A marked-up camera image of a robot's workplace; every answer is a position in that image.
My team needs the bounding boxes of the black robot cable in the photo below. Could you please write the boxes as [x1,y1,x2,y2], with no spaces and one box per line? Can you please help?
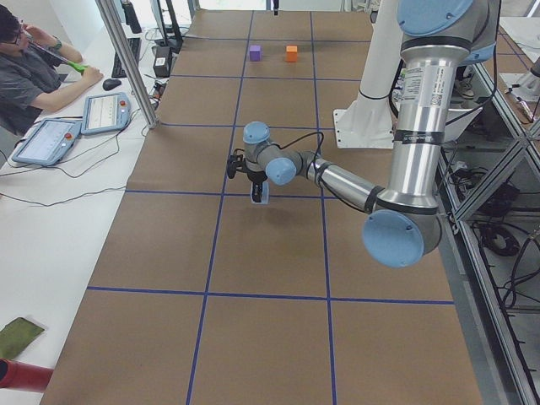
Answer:
[278,131,381,212]

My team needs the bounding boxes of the seated person in grey shirt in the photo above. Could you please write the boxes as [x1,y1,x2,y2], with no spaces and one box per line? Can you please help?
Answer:
[1,6,103,136]

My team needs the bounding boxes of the white plastic chair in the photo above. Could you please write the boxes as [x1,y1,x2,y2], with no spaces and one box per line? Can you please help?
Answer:
[442,108,483,143]

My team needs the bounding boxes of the black computer mouse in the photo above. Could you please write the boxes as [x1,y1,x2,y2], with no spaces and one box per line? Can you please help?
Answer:
[102,78,122,91]

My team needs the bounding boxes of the blue teach pendant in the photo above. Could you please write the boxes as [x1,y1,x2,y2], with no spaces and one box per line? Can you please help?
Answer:
[81,92,131,135]
[12,119,82,166]

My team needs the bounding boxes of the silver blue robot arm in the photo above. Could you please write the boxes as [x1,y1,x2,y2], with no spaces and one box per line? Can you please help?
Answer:
[227,1,500,267]

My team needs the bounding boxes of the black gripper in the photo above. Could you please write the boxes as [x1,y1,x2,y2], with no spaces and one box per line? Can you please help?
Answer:
[246,170,267,202]

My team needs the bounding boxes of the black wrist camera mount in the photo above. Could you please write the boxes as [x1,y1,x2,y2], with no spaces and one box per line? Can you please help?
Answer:
[226,148,246,179]

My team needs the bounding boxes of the red cylinder object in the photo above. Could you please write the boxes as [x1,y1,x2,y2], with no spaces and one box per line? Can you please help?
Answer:
[1,359,54,393]

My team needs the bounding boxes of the aluminium frame post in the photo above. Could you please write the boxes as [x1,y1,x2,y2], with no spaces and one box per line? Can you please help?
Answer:
[95,0,159,129]

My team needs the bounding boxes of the light blue foam block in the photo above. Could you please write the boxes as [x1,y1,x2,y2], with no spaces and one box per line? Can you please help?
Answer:
[251,181,269,204]

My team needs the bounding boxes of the far blue teach pendant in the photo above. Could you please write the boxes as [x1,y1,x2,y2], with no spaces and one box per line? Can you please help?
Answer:
[81,92,131,135]

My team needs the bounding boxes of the near blue teach pendant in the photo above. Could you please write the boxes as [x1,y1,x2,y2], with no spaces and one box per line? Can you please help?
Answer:
[12,119,82,166]

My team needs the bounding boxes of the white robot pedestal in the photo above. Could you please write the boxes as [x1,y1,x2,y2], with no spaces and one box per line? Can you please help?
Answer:
[333,0,402,149]

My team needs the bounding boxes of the black keyboard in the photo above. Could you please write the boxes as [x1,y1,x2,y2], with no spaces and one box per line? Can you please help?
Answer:
[111,37,142,78]

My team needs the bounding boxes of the black power adapter box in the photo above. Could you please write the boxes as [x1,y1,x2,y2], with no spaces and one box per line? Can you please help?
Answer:
[153,46,172,78]

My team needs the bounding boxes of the green handheld object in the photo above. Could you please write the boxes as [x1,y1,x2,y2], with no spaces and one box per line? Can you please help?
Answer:
[65,60,86,74]

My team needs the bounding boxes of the brown paper table cover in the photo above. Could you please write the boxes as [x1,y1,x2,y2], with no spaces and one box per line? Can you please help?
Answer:
[43,11,482,404]

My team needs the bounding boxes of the green cloth pouch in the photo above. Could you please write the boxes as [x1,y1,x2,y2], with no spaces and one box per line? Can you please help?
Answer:
[1,317,45,359]

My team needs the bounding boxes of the purple foam block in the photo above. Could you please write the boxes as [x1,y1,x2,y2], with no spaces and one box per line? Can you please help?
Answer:
[249,44,262,62]

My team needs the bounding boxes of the orange foam block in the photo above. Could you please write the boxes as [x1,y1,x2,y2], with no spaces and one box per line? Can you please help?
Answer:
[285,45,298,62]

